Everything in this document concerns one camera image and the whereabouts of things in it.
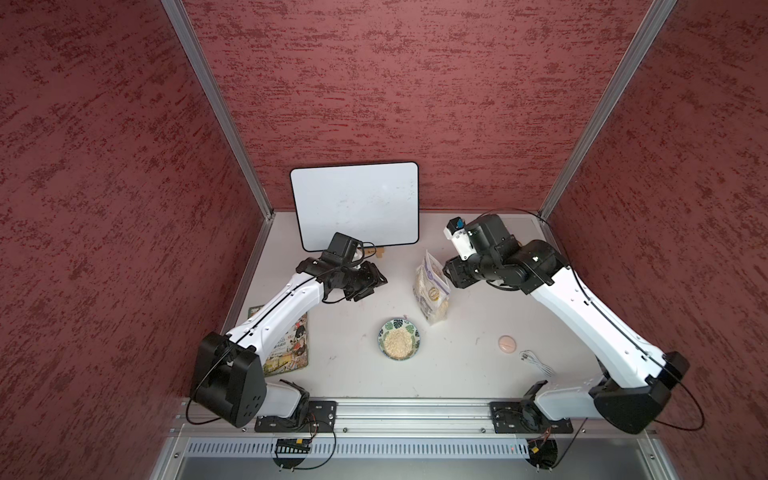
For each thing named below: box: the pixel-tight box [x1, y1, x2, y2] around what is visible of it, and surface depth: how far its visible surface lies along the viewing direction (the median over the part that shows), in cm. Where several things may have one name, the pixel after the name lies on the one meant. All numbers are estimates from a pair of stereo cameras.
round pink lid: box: [498, 335, 517, 354], surface depth 88 cm
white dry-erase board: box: [290, 162, 420, 252], surface depth 99 cm
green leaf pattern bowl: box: [377, 318, 421, 361], surface depth 86 cm
